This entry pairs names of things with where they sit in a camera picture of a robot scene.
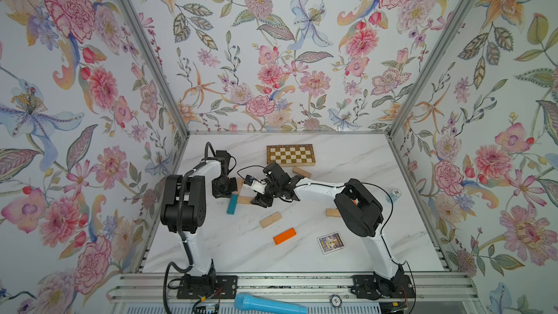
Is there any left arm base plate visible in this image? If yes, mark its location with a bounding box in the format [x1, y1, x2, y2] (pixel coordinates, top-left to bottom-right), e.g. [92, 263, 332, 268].
[177, 275, 238, 299]

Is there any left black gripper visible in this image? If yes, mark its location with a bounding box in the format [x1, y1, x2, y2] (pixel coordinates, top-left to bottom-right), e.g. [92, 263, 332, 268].
[212, 177, 238, 199]

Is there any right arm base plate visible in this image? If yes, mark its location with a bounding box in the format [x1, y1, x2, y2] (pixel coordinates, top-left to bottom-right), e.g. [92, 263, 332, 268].
[350, 274, 416, 301]

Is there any natural block below chessboard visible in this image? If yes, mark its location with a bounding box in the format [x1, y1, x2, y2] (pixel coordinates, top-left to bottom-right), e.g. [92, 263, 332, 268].
[292, 167, 312, 178]

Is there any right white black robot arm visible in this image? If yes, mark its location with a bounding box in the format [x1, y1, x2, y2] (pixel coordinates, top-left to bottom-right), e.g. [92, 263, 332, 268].
[244, 163, 416, 300]

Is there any playing card box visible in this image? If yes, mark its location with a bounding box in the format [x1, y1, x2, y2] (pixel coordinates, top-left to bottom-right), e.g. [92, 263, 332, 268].
[318, 232, 345, 254]

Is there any natural block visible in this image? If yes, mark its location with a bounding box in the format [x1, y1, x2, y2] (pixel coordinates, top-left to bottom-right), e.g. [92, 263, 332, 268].
[260, 212, 282, 228]
[325, 209, 341, 217]
[292, 167, 312, 178]
[237, 196, 254, 205]
[235, 177, 244, 196]

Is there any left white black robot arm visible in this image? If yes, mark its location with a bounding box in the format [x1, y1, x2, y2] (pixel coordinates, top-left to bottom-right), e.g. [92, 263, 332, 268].
[160, 151, 238, 280]

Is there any teal wooden block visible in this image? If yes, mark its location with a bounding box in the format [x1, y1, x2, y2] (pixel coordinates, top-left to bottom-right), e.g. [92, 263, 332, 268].
[227, 194, 238, 215]

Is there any aluminium front rail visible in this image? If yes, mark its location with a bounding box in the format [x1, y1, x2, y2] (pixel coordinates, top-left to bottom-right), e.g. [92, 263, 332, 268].
[108, 271, 479, 303]

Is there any wooden chessboard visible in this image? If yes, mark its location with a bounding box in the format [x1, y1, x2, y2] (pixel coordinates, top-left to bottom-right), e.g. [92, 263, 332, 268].
[266, 144, 316, 167]

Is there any blue microphone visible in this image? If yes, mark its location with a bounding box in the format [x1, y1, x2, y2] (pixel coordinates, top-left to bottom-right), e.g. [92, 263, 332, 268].
[234, 294, 308, 314]

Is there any orange block front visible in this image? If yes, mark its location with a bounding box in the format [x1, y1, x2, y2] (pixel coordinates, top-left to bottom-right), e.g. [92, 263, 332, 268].
[273, 228, 296, 245]

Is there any small blue white cup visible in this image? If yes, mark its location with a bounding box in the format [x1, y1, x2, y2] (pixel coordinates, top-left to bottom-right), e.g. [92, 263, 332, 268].
[391, 188, 402, 201]

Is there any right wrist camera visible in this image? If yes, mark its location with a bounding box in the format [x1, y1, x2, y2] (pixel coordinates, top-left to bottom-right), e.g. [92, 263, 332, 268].
[243, 174, 267, 195]

